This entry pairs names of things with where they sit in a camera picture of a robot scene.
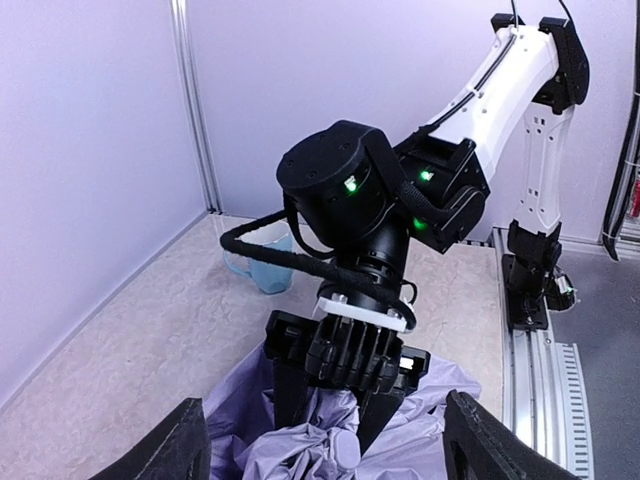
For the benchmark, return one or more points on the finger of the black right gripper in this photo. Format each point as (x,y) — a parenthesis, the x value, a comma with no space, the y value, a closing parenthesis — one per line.
(375,411)
(290,390)

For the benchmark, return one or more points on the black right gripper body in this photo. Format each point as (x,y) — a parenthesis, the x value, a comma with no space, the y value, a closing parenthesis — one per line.
(341,353)

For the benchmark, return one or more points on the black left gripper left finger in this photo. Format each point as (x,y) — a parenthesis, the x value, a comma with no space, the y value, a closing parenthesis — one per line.
(177,448)

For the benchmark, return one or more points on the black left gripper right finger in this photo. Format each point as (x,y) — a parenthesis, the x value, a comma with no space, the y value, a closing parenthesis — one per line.
(478,446)

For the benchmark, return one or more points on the lilac umbrella with black lining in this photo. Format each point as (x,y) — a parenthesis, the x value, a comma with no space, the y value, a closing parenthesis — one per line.
(245,443)

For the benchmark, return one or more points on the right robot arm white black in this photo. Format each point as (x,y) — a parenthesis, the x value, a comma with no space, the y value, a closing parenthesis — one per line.
(366,199)

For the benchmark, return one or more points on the light blue plastic jug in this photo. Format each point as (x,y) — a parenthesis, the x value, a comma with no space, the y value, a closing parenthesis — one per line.
(270,279)

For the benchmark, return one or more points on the aluminium front rail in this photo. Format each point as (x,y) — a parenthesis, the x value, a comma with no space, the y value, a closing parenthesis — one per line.
(537,382)

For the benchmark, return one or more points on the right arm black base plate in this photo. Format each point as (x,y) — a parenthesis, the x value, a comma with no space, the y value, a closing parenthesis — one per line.
(525,310)

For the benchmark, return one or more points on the aluminium corner post right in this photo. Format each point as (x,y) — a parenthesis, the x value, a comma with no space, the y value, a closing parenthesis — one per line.
(188,72)

